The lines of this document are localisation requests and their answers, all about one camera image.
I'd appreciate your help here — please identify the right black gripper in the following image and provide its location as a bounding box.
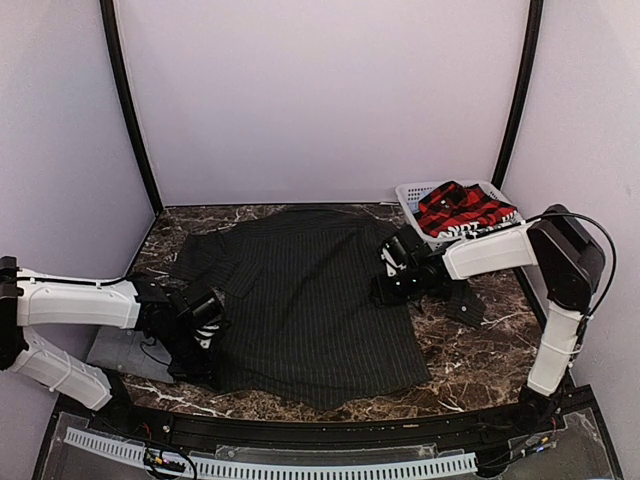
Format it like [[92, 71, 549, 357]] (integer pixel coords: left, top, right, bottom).
[[371, 265, 423, 306]]

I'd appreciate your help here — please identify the black pinstriped long sleeve shirt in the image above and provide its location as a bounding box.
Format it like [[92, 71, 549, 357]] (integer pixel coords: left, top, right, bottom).
[[172, 210, 487, 412]]

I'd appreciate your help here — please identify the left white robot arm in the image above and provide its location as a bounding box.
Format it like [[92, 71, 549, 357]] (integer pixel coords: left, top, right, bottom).
[[1, 256, 227, 436]]

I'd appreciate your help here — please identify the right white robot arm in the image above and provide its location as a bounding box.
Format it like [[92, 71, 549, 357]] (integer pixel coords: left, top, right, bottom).
[[370, 204, 617, 434]]

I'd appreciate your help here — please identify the folded grey shirt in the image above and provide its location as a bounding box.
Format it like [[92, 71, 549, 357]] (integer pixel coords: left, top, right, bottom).
[[87, 326, 174, 384]]

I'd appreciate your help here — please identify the white plastic laundry basket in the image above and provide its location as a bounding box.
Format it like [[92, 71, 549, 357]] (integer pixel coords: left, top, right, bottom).
[[392, 180, 523, 252]]

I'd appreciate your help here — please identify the black white patterned garment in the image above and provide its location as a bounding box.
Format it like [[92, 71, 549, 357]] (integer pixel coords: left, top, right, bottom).
[[432, 211, 519, 239]]

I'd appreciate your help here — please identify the red black plaid shirt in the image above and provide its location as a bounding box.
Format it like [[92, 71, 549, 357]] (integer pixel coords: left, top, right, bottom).
[[414, 181, 517, 238]]

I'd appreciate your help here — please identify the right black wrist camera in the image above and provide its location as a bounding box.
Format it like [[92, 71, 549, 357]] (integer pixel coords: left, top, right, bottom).
[[379, 225, 432, 277]]

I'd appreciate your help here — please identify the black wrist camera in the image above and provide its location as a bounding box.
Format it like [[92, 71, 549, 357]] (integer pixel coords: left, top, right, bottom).
[[379, 225, 432, 277], [176, 283, 223, 330]]

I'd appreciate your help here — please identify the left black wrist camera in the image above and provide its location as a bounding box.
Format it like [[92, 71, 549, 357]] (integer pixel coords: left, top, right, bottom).
[[176, 283, 223, 330]]

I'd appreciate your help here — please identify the white slotted cable duct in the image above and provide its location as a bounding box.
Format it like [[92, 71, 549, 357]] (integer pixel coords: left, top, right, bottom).
[[64, 427, 477, 479]]

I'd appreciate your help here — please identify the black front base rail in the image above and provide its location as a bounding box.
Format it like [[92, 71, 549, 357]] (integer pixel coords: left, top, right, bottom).
[[59, 384, 596, 454]]

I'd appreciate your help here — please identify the left black frame post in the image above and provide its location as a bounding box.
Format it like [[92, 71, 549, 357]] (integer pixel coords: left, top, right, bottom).
[[99, 0, 164, 216]]

